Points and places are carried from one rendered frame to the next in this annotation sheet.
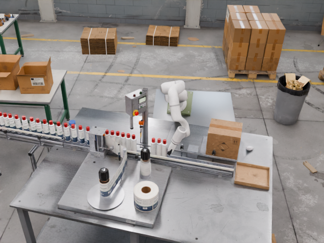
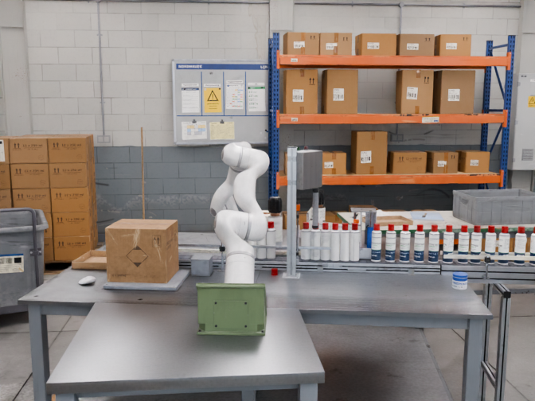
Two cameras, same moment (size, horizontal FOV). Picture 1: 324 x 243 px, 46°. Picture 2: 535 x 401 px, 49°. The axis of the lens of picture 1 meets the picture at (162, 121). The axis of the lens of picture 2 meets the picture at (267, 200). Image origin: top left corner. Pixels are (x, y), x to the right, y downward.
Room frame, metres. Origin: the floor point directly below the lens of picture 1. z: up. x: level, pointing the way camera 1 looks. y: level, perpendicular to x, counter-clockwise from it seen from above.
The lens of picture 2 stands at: (5.82, -0.35, 1.70)
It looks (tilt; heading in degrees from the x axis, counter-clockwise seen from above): 9 degrees down; 173
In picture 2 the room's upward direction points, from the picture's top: straight up
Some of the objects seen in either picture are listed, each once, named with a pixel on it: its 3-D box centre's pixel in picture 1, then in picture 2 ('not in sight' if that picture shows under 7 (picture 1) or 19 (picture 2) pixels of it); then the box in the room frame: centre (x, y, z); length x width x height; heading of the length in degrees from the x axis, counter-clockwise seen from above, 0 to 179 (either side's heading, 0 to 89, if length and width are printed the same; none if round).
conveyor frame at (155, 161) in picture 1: (145, 155); (284, 263); (2.75, 0.14, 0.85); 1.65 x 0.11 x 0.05; 77
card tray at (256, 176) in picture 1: (252, 175); (107, 259); (2.53, -0.83, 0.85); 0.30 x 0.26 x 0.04; 77
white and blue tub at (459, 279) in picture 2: (72, 124); (459, 280); (3.20, 0.93, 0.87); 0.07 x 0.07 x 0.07
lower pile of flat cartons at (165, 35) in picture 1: (163, 35); not in sight; (7.32, 0.02, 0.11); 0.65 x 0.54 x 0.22; 85
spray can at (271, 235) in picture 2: (153, 147); (271, 239); (2.73, 0.07, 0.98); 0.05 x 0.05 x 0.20
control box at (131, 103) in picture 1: (136, 102); (305, 169); (2.85, 0.23, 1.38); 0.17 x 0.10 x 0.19; 132
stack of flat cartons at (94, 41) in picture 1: (99, 40); not in sight; (6.87, 1.24, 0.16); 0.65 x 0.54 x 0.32; 92
